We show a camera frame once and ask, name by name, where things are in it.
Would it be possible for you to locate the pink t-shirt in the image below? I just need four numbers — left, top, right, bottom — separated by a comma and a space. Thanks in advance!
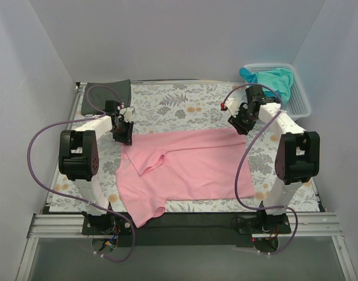
115, 128, 247, 228

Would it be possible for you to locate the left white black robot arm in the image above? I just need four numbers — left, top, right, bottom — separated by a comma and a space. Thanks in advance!
59, 100, 134, 234

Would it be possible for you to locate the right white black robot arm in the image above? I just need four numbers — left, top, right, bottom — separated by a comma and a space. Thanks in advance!
221, 83, 320, 235

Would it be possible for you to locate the folded dark grey t-shirt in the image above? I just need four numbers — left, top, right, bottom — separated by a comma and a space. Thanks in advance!
85, 80, 132, 110

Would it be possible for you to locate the teal t-shirt in basket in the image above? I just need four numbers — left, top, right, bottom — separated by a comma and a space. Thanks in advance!
239, 67, 294, 104

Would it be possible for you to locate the white plastic basket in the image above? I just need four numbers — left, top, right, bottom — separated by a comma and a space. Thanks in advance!
244, 63, 311, 121

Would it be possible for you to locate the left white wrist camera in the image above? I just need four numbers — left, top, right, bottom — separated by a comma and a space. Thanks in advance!
118, 107, 135, 123

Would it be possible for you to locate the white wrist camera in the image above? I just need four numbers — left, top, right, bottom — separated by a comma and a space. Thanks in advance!
118, 107, 135, 123
220, 98, 241, 117

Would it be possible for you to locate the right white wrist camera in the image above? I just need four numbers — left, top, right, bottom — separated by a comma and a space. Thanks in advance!
220, 98, 241, 117

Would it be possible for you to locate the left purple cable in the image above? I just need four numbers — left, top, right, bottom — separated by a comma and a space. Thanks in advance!
26, 85, 136, 263

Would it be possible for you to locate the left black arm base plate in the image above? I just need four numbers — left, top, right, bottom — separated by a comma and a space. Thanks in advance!
81, 215, 132, 235

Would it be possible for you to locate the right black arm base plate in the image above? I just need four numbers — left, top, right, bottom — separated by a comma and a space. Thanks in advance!
231, 212, 292, 235

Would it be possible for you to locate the aluminium frame rail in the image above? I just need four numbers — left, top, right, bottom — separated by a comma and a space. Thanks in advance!
28, 212, 343, 238

